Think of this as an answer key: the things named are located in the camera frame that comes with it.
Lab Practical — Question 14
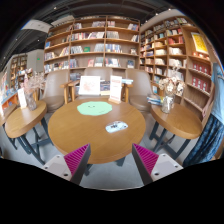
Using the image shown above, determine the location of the wooden side table right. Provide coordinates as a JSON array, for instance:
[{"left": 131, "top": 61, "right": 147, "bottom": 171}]
[{"left": 149, "top": 103, "right": 202, "bottom": 160}]

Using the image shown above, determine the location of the vase with pink flowers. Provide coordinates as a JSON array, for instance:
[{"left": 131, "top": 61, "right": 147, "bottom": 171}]
[{"left": 21, "top": 72, "right": 45, "bottom": 111}]

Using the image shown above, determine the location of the wooden bookshelf right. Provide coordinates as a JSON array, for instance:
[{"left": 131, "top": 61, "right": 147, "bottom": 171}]
[{"left": 140, "top": 16, "right": 211, "bottom": 119}]

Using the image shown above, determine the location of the brown armchair left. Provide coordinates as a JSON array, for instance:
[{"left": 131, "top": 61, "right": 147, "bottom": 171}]
[{"left": 42, "top": 69, "right": 69, "bottom": 113}]

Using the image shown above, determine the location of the large wooden bookshelf centre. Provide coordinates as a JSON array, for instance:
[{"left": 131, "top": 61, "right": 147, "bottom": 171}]
[{"left": 43, "top": 15, "right": 141, "bottom": 74}]

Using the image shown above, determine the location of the round wooden centre table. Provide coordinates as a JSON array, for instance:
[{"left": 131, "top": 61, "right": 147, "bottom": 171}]
[{"left": 48, "top": 98, "right": 146, "bottom": 164}]

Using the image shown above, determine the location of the white picture board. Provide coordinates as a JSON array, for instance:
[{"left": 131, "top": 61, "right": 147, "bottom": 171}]
[{"left": 79, "top": 76, "right": 100, "bottom": 95}]

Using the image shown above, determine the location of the person in blue clothes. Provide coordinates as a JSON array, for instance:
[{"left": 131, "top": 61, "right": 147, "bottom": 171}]
[{"left": 182, "top": 63, "right": 224, "bottom": 167}]

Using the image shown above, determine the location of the distant wooden bookshelf left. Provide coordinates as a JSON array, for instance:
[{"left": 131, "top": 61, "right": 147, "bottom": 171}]
[{"left": 10, "top": 54, "right": 27, "bottom": 88}]

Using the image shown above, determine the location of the wooden side table left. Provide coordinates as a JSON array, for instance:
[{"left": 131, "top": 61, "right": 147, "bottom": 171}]
[{"left": 5, "top": 100, "right": 51, "bottom": 165}]

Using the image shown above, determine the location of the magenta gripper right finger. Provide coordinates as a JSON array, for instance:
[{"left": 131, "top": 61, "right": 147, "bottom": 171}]
[{"left": 132, "top": 143, "right": 182, "bottom": 185}]

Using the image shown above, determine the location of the white patterned computer mouse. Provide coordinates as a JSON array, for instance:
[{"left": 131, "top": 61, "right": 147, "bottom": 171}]
[{"left": 105, "top": 121, "right": 128, "bottom": 133}]

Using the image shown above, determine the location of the stack of books on chair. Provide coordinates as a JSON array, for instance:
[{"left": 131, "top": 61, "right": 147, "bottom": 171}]
[{"left": 147, "top": 95, "right": 163, "bottom": 106}]

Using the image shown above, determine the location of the glass vase with dried flowers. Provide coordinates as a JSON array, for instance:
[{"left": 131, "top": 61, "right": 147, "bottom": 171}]
[{"left": 159, "top": 76, "right": 185, "bottom": 113}]

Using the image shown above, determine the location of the yellow poster on shelf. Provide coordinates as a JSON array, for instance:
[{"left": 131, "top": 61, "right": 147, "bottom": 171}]
[{"left": 191, "top": 32, "right": 208, "bottom": 54}]

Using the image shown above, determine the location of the wooden side table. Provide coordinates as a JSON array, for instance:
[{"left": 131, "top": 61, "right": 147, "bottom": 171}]
[
  {"left": 149, "top": 103, "right": 202, "bottom": 160},
  {"left": 5, "top": 100, "right": 51, "bottom": 165}
]

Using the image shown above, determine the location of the green round mouse pad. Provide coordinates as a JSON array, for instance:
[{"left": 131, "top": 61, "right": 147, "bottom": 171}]
[{"left": 77, "top": 101, "right": 112, "bottom": 116}]

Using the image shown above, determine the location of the white standing sign card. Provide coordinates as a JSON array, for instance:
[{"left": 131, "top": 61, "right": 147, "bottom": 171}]
[{"left": 109, "top": 75, "right": 122, "bottom": 103}]

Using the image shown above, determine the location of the small white card on table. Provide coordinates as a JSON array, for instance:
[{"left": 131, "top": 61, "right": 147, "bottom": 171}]
[{"left": 17, "top": 88, "right": 27, "bottom": 109}]

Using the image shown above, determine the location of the brown armchair right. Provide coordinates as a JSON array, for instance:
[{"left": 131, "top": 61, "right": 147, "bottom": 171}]
[{"left": 125, "top": 68, "right": 155, "bottom": 114}]

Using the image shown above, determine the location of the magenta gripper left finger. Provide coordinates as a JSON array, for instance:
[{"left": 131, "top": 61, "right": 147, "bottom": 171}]
[{"left": 42, "top": 144, "right": 91, "bottom": 185}]

